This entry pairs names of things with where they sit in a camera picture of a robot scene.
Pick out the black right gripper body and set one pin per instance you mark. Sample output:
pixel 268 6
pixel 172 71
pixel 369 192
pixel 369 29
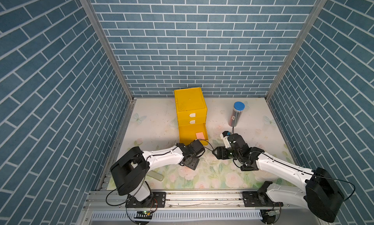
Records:
pixel 227 153

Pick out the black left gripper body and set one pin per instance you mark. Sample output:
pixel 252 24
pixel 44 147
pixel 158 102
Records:
pixel 194 163

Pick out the pink sticky note pad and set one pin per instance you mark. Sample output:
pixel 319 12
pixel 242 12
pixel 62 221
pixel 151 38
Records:
pixel 200 135

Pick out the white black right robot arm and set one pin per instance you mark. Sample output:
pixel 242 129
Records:
pixel 315 190

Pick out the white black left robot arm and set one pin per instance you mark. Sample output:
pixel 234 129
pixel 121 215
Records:
pixel 129 172

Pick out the clear pencil tube blue lid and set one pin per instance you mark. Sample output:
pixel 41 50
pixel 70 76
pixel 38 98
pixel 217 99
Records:
pixel 238 108

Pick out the grey green stapler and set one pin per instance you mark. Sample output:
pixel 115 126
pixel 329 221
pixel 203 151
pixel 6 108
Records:
pixel 155 175

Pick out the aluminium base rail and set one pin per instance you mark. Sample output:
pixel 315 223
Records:
pixel 191 207

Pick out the aluminium corner post right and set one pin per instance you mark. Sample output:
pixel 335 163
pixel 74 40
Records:
pixel 310 20

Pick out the aluminium corner post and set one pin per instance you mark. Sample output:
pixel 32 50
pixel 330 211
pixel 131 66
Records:
pixel 90 12
pixel 310 20

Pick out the aluminium corner post left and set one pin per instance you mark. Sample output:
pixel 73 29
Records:
pixel 90 12

